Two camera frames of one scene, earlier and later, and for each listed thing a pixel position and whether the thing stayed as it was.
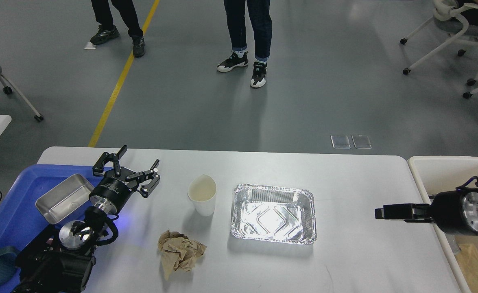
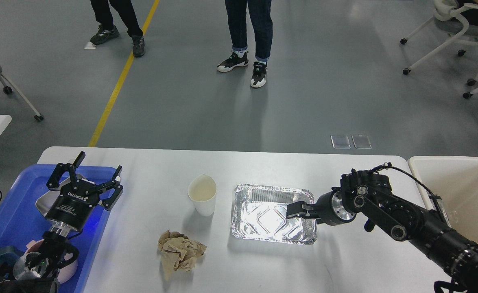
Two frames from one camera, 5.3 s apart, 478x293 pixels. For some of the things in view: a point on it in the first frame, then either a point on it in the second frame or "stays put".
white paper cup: (202, 191) stays put
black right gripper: (456, 212) → (330, 209)
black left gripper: (110, 195) → (71, 208)
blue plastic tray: (18, 219) stays put
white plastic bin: (434, 175) stays put
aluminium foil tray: (274, 214) stays put
